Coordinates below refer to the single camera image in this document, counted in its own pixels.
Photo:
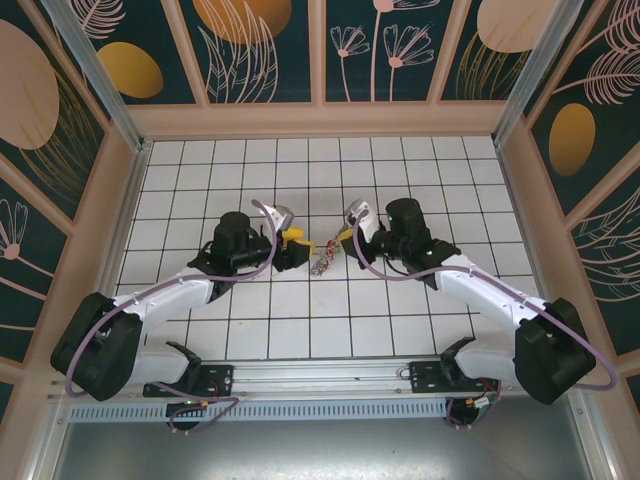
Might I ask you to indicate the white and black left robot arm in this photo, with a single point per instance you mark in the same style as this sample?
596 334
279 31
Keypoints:
165 295

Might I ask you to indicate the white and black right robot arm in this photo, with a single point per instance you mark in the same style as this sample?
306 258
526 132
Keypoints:
480 290

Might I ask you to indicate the grey metal sheet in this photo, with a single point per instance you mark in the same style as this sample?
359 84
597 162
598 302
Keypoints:
320 455

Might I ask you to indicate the aluminium table side rail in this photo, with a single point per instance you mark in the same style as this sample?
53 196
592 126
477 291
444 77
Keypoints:
519 200
126 200

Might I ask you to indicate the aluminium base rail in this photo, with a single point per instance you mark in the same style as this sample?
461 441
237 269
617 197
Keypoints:
320 377

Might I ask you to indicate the aluminium corner post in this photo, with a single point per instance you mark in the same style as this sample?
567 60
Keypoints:
535 75
106 85

